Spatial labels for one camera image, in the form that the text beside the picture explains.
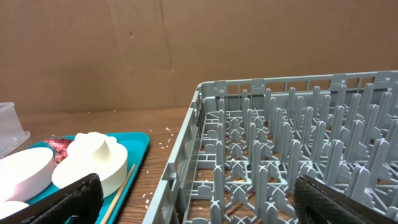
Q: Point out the white saucer plate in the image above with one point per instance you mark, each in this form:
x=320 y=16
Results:
x=111 y=172

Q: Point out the large white plate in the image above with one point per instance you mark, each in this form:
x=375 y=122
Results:
x=8 y=208

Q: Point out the wooden chopstick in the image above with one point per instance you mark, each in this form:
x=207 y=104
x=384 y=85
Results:
x=117 y=197

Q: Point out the grey dishwasher rack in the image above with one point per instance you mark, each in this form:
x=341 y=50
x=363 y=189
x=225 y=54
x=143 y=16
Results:
x=243 y=143

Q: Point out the clear plastic bin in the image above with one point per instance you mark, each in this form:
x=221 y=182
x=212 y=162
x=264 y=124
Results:
x=12 y=133

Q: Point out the pink small bowl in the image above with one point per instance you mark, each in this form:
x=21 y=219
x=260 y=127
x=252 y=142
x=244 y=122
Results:
x=27 y=173

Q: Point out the red snack wrapper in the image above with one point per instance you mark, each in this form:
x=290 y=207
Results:
x=60 y=145

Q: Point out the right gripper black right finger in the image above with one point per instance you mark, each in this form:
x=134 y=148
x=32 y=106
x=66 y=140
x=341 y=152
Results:
x=316 y=203

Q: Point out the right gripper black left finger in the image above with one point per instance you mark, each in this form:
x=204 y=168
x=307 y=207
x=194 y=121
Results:
x=79 y=202

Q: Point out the white upturned cup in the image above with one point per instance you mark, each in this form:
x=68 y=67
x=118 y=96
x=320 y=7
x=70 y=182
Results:
x=95 y=145

